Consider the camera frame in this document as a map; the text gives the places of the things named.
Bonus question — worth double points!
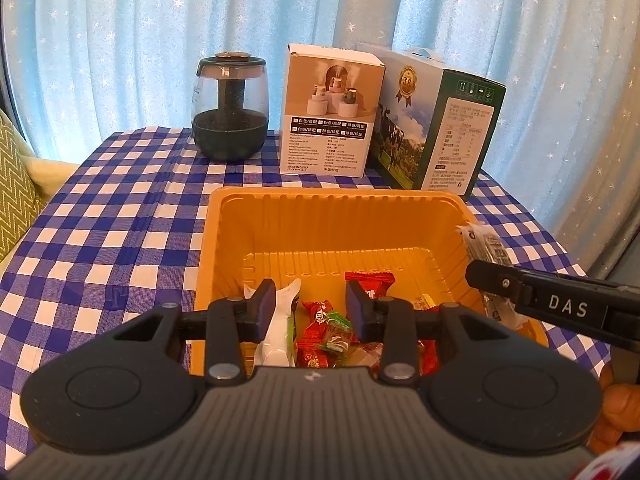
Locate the person's right hand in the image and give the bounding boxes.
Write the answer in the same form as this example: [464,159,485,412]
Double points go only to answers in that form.
[590,360,640,456]

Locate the green zigzag cushion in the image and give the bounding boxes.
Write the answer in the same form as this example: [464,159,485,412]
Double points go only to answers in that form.
[0,109,51,263]

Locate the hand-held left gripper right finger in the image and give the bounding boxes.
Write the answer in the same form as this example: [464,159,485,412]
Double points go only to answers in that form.
[345,280,506,385]

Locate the clear wrapped candy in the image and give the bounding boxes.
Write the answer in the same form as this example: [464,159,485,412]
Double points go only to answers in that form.
[347,344,383,369]

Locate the red gold-print candy packet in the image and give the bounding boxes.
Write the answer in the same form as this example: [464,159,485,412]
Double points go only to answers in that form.
[295,337,328,369]

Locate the blue checked tablecloth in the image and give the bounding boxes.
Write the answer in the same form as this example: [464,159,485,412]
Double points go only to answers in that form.
[0,127,613,461]

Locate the black snack packet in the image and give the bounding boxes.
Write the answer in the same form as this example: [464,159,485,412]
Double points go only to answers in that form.
[456,222,527,332]

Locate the orange plastic tray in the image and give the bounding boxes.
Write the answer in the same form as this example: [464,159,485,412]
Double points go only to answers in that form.
[192,186,551,378]

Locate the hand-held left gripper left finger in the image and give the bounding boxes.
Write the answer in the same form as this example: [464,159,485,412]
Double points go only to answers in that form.
[112,280,277,387]

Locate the glass jar with dark base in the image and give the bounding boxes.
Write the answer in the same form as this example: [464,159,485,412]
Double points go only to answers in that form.
[191,51,270,162]

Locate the light green sofa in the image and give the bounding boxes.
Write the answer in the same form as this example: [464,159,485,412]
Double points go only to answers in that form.
[22,156,82,203]

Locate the beige cardboard box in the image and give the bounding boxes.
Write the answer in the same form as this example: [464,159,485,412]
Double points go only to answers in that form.
[279,43,387,179]

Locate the white snack packet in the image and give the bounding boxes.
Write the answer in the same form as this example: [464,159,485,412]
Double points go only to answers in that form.
[244,279,302,370]

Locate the green cardboard box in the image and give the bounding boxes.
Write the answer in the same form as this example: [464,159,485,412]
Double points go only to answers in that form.
[356,42,507,202]

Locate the red snack packet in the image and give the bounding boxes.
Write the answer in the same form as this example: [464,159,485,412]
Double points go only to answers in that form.
[344,270,397,302]

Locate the small red candy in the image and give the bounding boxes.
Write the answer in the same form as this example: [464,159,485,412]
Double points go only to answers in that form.
[300,299,337,332]

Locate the blue starry curtain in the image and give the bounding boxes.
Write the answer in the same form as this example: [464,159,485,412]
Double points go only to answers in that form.
[0,0,640,281]

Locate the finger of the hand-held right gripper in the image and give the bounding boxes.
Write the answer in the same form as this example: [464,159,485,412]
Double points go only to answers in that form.
[465,259,531,313]

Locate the green wrapped candy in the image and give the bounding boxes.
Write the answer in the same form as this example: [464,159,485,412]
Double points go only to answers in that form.
[319,311,357,354]

